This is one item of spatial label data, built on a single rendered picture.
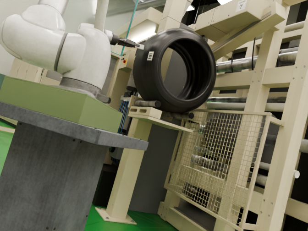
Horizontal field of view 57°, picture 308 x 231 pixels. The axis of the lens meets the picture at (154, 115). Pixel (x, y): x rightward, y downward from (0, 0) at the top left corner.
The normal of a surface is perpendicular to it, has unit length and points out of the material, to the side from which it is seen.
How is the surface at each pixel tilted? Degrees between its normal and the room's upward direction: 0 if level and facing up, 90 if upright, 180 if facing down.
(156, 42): 75
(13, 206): 90
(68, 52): 95
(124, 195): 90
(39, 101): 90
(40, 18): 69
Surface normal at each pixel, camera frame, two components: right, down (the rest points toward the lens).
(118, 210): 0.45, 0.05
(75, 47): 0.26, -0.20
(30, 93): -0.25, -0.15
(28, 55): -0.05, 0.65
